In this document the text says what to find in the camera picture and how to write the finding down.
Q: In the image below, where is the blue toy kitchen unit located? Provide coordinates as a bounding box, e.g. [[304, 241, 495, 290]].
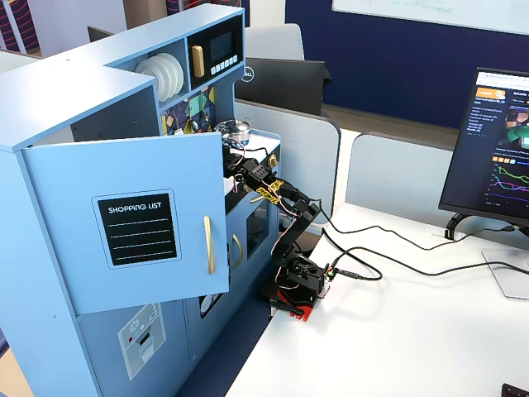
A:
[[0, 2, 283, 397]]

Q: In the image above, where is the gold curved fridge door handle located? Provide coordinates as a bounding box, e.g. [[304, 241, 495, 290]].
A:
[[203, 215, 216, 275]]

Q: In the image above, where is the white toy plate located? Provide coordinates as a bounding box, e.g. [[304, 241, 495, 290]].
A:
[[135, 55, 167, 103], [164, 52, 185, 95], [155, 53, 178, 98]]

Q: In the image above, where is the silver monitor stand base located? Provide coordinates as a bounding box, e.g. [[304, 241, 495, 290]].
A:
[[481, 246, 529, 301]]

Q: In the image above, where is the gold dishwasher door handle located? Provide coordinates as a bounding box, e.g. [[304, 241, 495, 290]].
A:
[[231, 233, 244, 269]]

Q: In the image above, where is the grey office chair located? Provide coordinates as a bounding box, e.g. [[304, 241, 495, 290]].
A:
[[244, 22, 306, 62]]

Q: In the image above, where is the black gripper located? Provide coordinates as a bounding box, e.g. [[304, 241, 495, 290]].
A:
[[222, 142, 248, 177]]

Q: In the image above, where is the metal ladle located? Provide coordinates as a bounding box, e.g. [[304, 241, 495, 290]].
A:
[[184, 97, 202, 135]]

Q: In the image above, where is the black toy microwave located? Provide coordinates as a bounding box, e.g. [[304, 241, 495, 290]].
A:
[[186, 15, 244, 91]]

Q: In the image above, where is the lit computer monitor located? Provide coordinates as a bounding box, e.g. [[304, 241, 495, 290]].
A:
[[438, 67, 529, 227]]

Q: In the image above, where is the black Dell monitor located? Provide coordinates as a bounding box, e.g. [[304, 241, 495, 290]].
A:
[[235, 57, 334, 117]]

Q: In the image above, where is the white desk divider panel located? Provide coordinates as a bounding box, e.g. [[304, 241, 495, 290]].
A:
[[234, 101, 342, 217], [345, 131, 460, 217]]

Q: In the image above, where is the thin black cable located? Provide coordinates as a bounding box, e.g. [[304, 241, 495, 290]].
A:
[[317, 200, 520, 251]]

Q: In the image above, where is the red robot base clamp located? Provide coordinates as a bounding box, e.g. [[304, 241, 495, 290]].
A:
[[267, 285, 328, 323]]

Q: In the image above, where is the gold microwave handle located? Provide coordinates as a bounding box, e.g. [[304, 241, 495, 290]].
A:
[[190, 45, 206, 79]]

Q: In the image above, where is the steel pot with lid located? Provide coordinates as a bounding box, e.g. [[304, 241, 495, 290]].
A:
[[214, 117, 254, 146]]

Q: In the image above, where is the blue shopping list fridge door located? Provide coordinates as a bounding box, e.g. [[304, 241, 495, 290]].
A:
[[21, 131, 231, 316]]

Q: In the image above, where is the black USB cable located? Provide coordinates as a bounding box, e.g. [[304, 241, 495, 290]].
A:
[[322, 229, 529, 283]]

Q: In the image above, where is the white whiteboard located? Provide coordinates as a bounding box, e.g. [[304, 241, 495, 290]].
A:
[[331, 0, 529, 36]]

